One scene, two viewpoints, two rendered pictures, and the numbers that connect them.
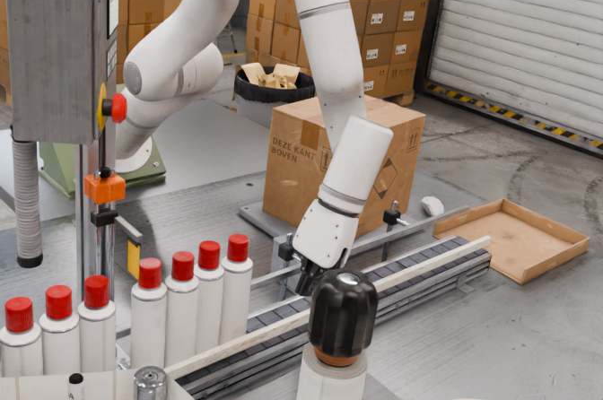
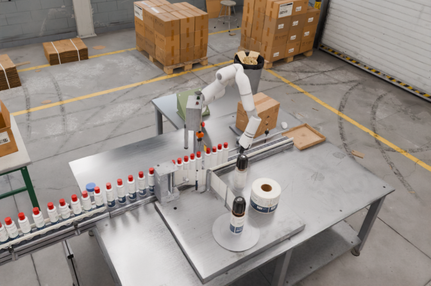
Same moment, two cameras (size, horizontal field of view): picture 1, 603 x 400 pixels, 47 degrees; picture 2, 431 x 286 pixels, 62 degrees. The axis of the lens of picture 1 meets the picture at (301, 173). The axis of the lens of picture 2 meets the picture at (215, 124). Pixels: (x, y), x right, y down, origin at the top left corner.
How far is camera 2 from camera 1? 1.70 m
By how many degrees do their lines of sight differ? 14
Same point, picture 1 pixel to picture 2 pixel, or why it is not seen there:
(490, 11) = (348, 15)
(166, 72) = (210, 97)
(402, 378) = (261, 172)
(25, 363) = (186, 167)
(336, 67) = (247, 106)
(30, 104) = (188, 125)
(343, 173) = (249, 128)
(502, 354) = (287, 168)
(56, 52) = (193, 117)
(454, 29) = (333, 22)
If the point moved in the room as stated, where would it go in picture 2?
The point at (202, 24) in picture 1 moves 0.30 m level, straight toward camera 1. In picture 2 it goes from (219, 88) to (218, 107)
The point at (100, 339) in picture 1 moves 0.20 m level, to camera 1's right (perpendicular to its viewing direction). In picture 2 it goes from (199, 163) to (226, 167)
